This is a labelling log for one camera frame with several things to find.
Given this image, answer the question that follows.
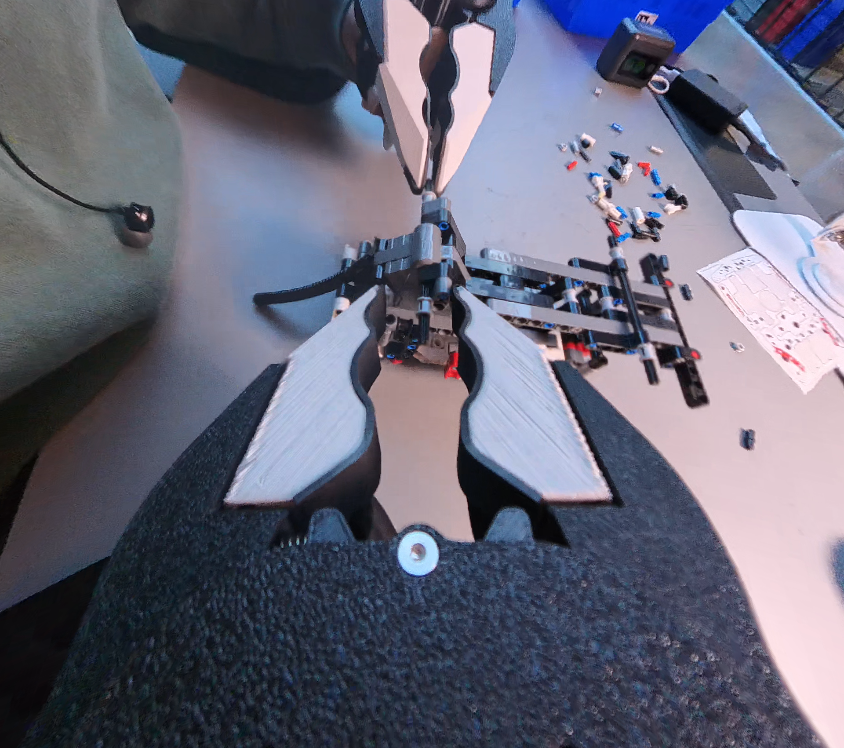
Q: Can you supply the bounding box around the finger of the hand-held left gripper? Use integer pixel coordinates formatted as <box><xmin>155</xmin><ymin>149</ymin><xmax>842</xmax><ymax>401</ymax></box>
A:
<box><xmin>376</xmin><ymin>0</ymin><xmax>436</xmax><ymax>196</ymax></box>
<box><xmin>434</xmin><ymin>21</ymin><xmax>498</xmax><ymax>193</ymax></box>

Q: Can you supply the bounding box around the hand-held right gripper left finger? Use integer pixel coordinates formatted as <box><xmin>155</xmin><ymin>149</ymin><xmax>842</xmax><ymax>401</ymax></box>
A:
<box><xmin>223</xmin><ymin>286</ymin><xmax>387</xmax><ymax>507</ymax></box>

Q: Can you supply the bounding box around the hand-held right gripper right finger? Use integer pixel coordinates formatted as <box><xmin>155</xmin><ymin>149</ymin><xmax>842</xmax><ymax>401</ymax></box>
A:
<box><xmin>450</xmin><ymin>285</ymin><xmax>615</xmax><ymax>506</ymax></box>

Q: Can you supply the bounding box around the toy truck chassis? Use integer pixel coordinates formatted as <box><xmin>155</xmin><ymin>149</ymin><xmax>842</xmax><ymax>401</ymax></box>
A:
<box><xmin>254</xmin><ymin>190</ymin><xmax>711</xmax><ymax>409</ymax></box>

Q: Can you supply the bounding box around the grey desk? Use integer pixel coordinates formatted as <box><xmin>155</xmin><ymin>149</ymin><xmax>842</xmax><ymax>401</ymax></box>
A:
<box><xmin>0</xmin><ymin>0</ymin><xmax>844</xmax><ymax>748</ymax></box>

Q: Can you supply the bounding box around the person's left hand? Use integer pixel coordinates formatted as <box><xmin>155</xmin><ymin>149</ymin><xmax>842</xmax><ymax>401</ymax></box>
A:
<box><xmin>339</xmin><ymin>3</ymin><xmax>385</xmax><ymax>117</ymax></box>

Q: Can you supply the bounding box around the black box device green display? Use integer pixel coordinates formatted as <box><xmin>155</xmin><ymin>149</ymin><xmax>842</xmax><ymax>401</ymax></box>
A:
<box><xmin>597</xmin><ymin>11</ymin><xmax>677</xmax><ymax>89</ymax></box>

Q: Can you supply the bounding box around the pile of small toy parts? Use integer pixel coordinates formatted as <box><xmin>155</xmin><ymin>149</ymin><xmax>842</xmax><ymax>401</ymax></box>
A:
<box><xmin>557</xmin><ymin>121</ymin><xmax>690</xmax><ymax>242</ymax></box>

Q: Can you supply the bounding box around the black power adapter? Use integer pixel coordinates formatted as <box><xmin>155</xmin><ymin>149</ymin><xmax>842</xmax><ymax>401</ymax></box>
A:
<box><xmin>666</xmin><ymin>69</ymin><xmax>749</xmax><ymax>134</ymax></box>

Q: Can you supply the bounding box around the grey upholstered chair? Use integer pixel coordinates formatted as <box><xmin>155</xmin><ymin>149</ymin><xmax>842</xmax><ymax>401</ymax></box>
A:
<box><xmin>135</xmin><ymin>44</ymin><xmax>187</xmax><ymax>101</ymax></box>

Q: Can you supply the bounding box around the white sticker sheet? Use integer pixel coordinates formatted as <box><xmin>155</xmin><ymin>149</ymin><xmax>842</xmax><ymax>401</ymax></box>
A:
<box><xmin>697</xmin><ymin>247</ymin><xmax>844</xmax><ymax>394</ymax></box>

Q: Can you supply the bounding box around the person's torso green sweatshirt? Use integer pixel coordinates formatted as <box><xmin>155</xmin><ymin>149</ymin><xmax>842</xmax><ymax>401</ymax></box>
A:
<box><xmin>0</xmin><ymin>0</ymin><xmax>186</xmax><ymax>485</ymax></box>

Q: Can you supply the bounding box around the white book stand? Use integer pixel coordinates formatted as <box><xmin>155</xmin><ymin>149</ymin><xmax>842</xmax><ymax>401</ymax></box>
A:
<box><xmin>732</xmin><ymin>148</ymin><xmax>844</xmax><ymax>314</ymax></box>

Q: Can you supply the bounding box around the black wired earphone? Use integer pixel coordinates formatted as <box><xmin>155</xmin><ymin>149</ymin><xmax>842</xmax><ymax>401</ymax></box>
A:
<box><xmin>0</xmin><ymin>131</ymin><xmax>156</xmax><ymax>248</ymax></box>

